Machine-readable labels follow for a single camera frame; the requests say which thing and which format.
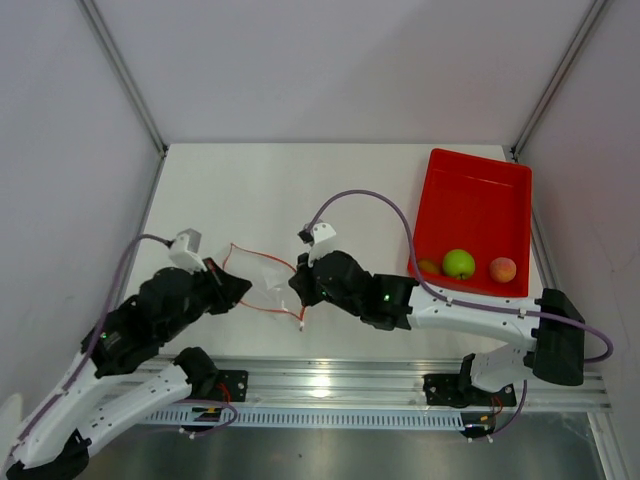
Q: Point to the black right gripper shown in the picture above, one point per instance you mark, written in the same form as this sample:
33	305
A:
302	285

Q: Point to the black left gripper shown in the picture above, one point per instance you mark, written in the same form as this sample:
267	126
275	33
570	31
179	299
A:
230	291

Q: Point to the clear zip top bag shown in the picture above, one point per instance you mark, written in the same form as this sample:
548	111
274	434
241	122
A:
270	293

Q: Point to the brown kiwi fruit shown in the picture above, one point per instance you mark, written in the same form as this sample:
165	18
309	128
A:
429	267

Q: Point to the green apple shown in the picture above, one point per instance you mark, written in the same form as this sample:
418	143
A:
458	264

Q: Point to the peach fruit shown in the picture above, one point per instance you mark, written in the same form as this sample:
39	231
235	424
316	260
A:
502	270

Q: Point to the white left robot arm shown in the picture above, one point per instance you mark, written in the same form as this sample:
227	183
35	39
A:
73	423

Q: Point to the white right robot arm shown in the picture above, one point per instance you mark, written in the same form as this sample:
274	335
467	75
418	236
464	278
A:
534	344

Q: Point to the red plastic tray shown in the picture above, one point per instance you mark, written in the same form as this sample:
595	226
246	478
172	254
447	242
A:
482	206

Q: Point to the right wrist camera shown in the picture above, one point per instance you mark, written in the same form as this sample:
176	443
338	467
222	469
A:
321	239

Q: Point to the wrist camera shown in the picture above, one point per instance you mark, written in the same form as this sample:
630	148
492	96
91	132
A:
321	239
183	251

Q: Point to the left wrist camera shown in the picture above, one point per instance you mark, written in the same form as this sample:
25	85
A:
183	251

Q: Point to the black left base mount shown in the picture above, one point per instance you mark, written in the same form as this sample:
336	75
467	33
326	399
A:
230	386

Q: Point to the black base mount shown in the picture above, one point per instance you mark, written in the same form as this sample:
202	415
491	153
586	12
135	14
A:
451	390
230	386

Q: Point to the aluminium mounting rail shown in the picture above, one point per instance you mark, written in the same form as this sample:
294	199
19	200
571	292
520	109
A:
384	385

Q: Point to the white slotted cable duct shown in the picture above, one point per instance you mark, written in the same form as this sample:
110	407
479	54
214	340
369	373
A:
243	416

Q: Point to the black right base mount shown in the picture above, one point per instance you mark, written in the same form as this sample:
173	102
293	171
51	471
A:
451	390

